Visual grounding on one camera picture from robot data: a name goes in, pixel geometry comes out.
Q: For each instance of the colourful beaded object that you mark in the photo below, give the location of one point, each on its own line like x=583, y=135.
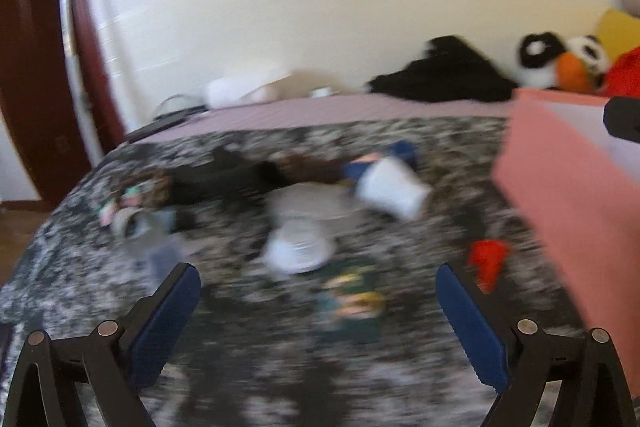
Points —
x=137, y=194

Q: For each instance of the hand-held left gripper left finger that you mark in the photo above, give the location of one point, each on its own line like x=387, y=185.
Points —
x=162, y=329

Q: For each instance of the pink box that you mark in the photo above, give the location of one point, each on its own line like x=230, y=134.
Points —
x=565, y=207

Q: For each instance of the red small object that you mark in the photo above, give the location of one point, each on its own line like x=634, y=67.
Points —
x=487, y=259

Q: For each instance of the grey tape roll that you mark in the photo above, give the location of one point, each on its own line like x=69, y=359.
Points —
x=129, y=223

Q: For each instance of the pink bed sheet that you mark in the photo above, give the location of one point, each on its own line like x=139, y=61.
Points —
x=320, y=111

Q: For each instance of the red plush toy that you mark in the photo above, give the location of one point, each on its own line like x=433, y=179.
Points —
x=625, y=74

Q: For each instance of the white round lid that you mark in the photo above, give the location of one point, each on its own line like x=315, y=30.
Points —
x=300, y=249

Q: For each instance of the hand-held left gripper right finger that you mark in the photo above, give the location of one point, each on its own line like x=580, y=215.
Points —
x=472, y=332

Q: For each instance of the penguin plush toy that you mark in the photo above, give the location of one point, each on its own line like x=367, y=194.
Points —
x=582, y=67

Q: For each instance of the green printed packet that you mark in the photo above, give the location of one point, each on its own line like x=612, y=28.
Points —
x=352, y=297

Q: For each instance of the dark brown wooden door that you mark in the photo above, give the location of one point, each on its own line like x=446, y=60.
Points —
x=35, y=72

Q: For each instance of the clear plastic container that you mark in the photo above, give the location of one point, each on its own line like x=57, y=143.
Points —
x=157, y=247

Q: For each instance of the white box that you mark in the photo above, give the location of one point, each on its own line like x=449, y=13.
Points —
x=250, y=88

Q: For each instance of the black cloth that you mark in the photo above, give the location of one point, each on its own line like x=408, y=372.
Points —
x=445, y=74

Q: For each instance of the mottled grey blanket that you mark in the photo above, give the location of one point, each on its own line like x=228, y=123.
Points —
x=260, y=357

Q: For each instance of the black and white plush toy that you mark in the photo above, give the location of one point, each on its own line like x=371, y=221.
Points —
x=537, y=59

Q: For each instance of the black long object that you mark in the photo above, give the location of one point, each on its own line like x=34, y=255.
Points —
x=215, y=179

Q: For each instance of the yellow pillow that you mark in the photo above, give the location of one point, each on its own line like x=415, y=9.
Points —
x=617, y=29

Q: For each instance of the white cup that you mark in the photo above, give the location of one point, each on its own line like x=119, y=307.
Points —
x=395, y=189

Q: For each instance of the blue packet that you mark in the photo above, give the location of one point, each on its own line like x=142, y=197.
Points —
x=400, y=153

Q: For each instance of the brown furry object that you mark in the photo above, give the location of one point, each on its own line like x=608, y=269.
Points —
x=310, y=168

